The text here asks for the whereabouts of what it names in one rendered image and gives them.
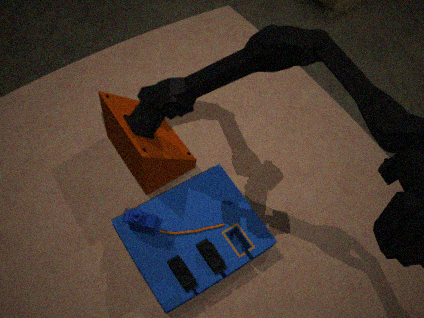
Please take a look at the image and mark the blue flat panel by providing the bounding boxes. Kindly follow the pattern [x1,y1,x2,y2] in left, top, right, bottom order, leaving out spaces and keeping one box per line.
[111,164,277,314]

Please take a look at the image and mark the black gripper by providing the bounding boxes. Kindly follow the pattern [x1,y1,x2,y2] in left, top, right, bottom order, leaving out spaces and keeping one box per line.
[373,169,424,268]

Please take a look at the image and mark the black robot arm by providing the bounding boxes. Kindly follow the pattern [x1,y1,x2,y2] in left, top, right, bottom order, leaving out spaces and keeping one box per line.
[124,24,424,192]

